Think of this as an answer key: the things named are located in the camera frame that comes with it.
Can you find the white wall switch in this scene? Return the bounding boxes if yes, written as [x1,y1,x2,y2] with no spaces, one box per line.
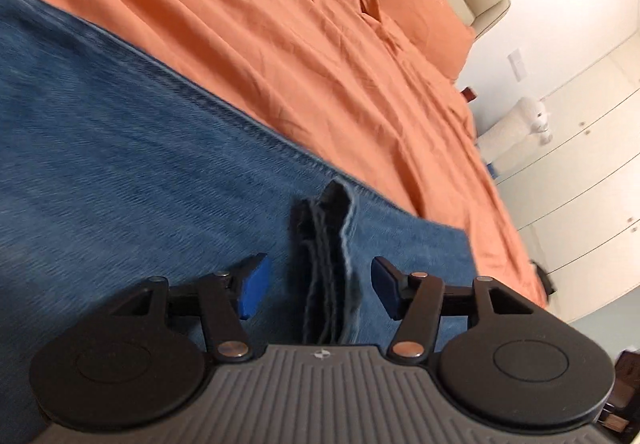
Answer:
[507,50,525,84]

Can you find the blue denim pants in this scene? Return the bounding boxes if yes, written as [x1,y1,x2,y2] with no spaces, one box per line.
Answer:
[0,0,482,435]

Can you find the white wardrobe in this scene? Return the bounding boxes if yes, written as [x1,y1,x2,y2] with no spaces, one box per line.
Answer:
[492,36,640,325]

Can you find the white alpaca plush toy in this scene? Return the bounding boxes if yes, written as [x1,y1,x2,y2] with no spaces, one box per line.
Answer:
[475,96,554,177]

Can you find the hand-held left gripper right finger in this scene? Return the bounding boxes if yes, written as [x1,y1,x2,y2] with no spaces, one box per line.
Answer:
[372,256,544,366]

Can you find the orange duvet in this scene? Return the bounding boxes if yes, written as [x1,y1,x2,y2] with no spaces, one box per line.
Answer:
[0,0,549,311]

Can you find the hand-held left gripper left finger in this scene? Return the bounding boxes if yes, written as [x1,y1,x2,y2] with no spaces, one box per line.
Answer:
[107,254,274,366]

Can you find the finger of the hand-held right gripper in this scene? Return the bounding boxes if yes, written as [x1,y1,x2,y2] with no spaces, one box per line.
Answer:
[531,261,557,295]

